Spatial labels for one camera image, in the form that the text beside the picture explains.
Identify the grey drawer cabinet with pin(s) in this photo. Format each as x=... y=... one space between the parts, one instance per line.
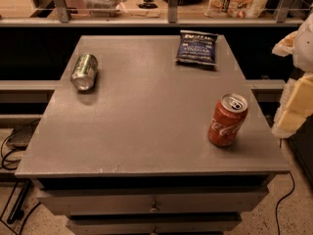
x=144 y=127

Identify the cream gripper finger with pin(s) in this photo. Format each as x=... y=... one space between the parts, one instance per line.
x=285 y=46
x=296 y=105

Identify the blue chip bag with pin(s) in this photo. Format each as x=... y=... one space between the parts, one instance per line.
x=196 y=47

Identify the green soda can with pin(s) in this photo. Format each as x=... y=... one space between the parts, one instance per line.
x=84 y=72

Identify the red coca-cola can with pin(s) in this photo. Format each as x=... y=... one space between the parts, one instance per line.
x=229 y=115

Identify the clear plastic container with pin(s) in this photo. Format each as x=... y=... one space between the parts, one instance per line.
x=102 y=8

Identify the metal railing shelf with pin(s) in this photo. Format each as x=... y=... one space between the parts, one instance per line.
x=144 y=13

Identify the colourful snack bag on shelf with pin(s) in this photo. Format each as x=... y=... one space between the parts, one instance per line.
x=238 y=9

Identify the black power adapter box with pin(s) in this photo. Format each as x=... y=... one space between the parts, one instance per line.
x=20 y=138

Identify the lower drawer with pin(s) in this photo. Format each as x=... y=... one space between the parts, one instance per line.
x=148 y=225

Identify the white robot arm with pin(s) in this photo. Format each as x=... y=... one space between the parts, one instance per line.
x=302 y=55

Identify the upper drawer with knob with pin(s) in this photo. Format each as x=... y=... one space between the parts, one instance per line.
x=101 y=202

